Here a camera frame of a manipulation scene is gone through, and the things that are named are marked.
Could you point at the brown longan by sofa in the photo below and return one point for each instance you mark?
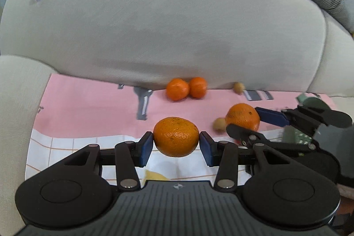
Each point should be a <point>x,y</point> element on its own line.
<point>238,88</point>

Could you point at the green colander bowl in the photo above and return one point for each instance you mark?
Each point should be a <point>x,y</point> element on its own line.
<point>308,115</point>

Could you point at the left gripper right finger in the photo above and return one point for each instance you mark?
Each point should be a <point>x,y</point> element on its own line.
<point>274,188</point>

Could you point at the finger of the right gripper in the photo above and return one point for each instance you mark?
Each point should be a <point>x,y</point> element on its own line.
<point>292,139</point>
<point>335,118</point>

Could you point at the pink checkered picnic cloth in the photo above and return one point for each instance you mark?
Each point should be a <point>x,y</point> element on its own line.
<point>74,113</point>

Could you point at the brown longan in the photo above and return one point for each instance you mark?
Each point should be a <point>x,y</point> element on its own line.
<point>219,125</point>
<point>238,88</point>

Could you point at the beige sofa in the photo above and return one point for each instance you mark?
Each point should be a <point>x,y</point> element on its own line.
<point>267,44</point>

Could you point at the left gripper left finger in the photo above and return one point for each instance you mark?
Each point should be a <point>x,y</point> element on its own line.
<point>83,186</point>

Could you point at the orange mandarin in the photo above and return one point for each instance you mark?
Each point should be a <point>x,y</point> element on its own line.
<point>175,136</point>
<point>198,87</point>
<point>243,115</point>
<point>177,89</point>

